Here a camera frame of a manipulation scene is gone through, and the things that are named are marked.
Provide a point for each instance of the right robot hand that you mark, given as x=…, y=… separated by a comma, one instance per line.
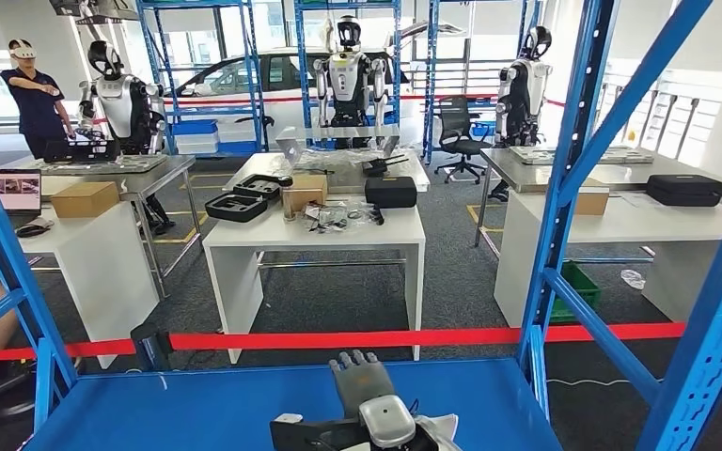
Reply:
x=361, y=380

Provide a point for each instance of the black computer mouse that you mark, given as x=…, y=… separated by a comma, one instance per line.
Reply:
x=31, y=229

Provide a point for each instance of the clear plastic bag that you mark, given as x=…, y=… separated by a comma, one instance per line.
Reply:
x=633, y=280

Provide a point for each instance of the open laptop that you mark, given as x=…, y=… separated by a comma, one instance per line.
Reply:
x=15, y=190

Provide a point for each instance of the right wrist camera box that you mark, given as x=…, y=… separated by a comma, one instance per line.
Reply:
x=311, y=436

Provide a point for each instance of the white storage bin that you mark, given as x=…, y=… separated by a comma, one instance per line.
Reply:
x=196, y=144

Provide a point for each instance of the black round base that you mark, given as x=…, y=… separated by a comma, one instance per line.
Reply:
x=0, y=404

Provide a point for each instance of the red barrier tape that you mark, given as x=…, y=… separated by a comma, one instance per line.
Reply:
x=336, y=340

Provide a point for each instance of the white desk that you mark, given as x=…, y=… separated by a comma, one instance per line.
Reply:
x=647, y=230
x=105, y=274
x=236, y=292

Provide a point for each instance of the white car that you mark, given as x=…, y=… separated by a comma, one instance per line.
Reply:
x=280, y=118

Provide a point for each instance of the cardboard box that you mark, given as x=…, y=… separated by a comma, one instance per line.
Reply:
x=594, y=202
x=308, y=193
x=84, y=202

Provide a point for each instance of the black foam tray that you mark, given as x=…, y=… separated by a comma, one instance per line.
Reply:
x=255, y=187
x=211, y=208

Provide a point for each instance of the silver laptop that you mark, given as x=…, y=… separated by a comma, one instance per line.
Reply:
x=289, y=149

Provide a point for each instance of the blue shelf rack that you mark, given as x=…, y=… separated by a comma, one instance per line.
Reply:
x=193, y=4
x=431, y=74
x=243, y=411
x=302, y=74

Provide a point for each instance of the black carrying case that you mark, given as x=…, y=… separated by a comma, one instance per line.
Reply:
x=685, y=190
x=391, y=193

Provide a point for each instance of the humanoid robot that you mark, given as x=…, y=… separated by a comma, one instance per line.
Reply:
x=348, y=81
x=118, y=99
x=523, y=93

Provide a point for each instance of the metal stair railing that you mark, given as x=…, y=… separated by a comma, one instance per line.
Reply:
x=666, y=118

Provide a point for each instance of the black router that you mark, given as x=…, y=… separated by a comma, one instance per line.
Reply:
x=376, y=167

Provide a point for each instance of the green plastic crate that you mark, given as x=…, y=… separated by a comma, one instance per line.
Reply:
x=576, y=280

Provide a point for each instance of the black stanchion post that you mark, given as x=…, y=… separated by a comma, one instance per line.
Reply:
x=149, y=348

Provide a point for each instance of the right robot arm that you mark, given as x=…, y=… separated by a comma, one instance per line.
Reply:
x=386, y=420

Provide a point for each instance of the blue storage bin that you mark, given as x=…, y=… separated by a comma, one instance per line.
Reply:
x=194, y=127

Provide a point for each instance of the black office chair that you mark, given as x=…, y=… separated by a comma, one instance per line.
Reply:
x=454, y=121

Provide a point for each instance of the flat metal panel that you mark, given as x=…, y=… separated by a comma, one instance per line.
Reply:
x=130, y=164

